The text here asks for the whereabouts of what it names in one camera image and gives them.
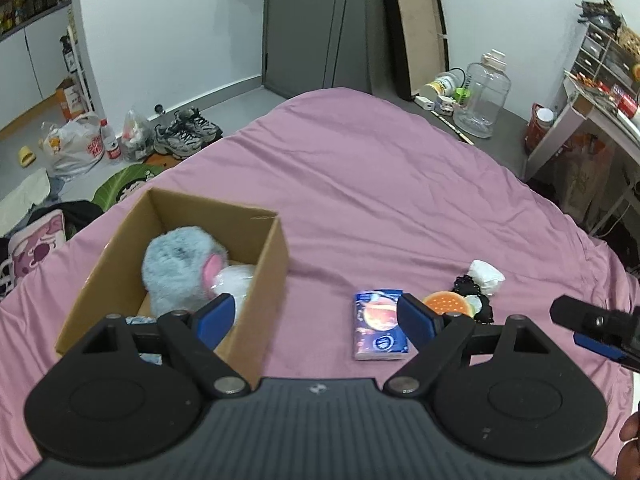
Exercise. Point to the plush hamburger toy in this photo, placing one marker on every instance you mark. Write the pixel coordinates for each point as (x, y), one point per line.
(448, 302)

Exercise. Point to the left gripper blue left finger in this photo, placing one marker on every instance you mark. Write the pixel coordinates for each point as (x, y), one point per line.
(213, 322)

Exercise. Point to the white wrapped soft bundle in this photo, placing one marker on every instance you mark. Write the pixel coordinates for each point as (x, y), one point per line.
(488, 278)

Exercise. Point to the white wall cabinet with shelves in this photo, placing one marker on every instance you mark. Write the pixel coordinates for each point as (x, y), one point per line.
(35, 53)

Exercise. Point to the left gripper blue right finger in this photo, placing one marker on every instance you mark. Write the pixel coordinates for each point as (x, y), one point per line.
(419, 323)

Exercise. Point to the pink cartoon pillow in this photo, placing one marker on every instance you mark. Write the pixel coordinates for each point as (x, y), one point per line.
(28, 248)

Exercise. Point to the yellow slipper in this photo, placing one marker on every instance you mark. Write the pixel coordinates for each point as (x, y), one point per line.
(26, 156)

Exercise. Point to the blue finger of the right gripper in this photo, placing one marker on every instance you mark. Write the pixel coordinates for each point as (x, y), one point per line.
(581, 317)
(625, 353)

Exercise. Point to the blue tissue pack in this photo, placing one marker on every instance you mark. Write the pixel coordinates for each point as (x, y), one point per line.
(377, 334)

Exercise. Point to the plastic bottle red label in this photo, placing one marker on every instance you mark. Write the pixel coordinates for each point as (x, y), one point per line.
(110, 141)

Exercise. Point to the red lidded container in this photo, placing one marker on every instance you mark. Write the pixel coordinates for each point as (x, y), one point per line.
(540, 121)

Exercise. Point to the black felt plush toy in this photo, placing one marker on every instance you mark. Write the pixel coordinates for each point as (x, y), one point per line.
(479, 303)

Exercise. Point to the white plastic shopping bag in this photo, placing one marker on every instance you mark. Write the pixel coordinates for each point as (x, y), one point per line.
(72, 149)

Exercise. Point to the large clear glass jar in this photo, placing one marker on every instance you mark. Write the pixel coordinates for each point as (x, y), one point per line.
(486, 87)

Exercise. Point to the dark grey door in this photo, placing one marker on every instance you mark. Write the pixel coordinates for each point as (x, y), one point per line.
(319, 44)

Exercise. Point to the clear plastic bag white filling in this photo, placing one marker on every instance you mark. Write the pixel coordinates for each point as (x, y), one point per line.
(234, 280)

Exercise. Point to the green leaf mat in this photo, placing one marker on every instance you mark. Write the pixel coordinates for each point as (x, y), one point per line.
(124, 183)

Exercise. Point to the pink bed sheet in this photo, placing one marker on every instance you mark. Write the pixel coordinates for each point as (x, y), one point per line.
(369, 196)

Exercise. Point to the framed cork board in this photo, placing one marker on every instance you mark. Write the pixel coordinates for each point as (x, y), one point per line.
(417, 43)

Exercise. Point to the operator hand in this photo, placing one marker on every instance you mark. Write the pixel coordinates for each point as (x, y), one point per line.
(628, 461)

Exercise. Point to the cardboard box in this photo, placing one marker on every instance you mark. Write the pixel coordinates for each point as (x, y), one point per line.
(251, 235)

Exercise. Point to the white desk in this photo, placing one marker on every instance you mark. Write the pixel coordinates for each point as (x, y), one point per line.
(581, 109)

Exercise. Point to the grey sneakers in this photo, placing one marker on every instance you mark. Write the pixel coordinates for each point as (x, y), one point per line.
(188, 133)

